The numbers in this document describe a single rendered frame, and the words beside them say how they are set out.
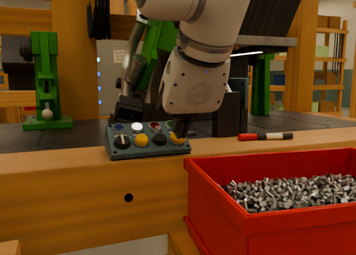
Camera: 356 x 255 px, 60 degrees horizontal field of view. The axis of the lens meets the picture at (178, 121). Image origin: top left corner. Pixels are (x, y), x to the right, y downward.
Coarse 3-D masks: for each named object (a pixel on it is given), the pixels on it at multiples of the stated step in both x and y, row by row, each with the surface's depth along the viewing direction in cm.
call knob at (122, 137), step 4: (120, 136) 55; (124, 136) 55; (116, 140) 54; (120, 140) 54; (124, 140) 54; (128, 140) 54; (116, 144) 54; (120, 144) 54; (124, 144) 54; (128, 144) 54
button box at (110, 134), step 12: (168, 120) 62; (108, 132) 57; (120, 132) 57; (132, 132) 58; (144, 132) 58; (156, 132) 59; (168, 132) 60; (108, 144) 56; (132, 144) 55; (156, 144) 56; (168, 144) 57; (180, 144) 58; (120, 156) 53; (132, 156) 54; (144, 156) 55; (156, 156) 56
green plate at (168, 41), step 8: (152, 24) 81; (160, 24) 75; (168, 24) 77; (152, 32) 79; (160, 32) 76; (168, 32) 78; (176, 32) 78; (144, 40) 85; (152, 40) 77; (160, 40) 77; (168, 40) 78; (144, 48) 83; (152, 48) 76; (160, 48) 77; (168, 48) 78; (168, 56) 86
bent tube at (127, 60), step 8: (136, 16) 82; (144, 16) 84; (136, 24) 83; (144, 24) 81; (136, 32) 85; (136, 40) 87; (128, 48) 88; (136, 48) 89; (128, 56) 88; (128, 64) 88; (128, 88) 82
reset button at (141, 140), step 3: (138, 135) 56; (141, 135) 56; (144, 135) 56; (135, 138) 56; (138, 138) 55; (141, 138) 55; (144, 138) 55; (147, 138) 56; (135, 141) 55; (138, 141) 55; (141, 141) 55; (144, 141) 55; (147, 141) 56; (138, 144) 55; (141, 144) 55; (144, 144) 55
